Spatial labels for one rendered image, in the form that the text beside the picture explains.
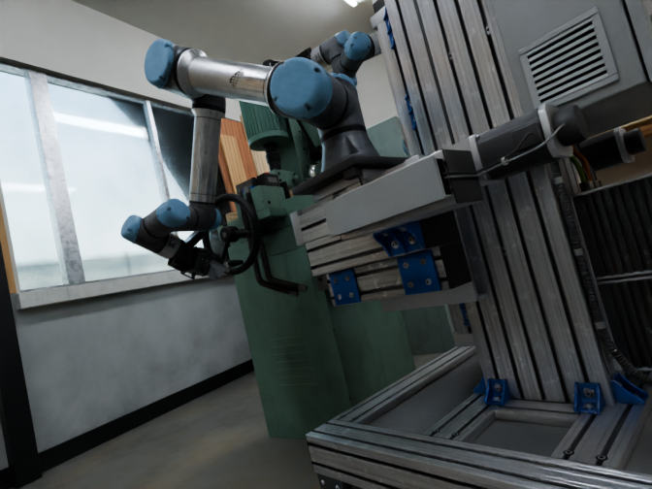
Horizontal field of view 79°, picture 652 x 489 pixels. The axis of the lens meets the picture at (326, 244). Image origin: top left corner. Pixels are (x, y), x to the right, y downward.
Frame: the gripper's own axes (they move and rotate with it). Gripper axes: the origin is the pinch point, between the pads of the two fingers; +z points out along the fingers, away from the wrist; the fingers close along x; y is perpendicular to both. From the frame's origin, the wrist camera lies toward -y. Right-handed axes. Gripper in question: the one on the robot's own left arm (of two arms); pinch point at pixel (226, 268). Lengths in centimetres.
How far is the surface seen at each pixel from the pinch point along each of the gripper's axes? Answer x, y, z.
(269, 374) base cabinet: -15, 26, 42
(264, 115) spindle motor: 4, -69, -1
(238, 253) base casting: -17.6, -17.7, 17.2
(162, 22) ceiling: -120, -222, -16
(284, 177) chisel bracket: 2, -50, 18
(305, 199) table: 21.7, -27.5, 11.4
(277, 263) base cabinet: 2.4, -10.5, 21.3
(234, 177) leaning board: -121, -142, 77
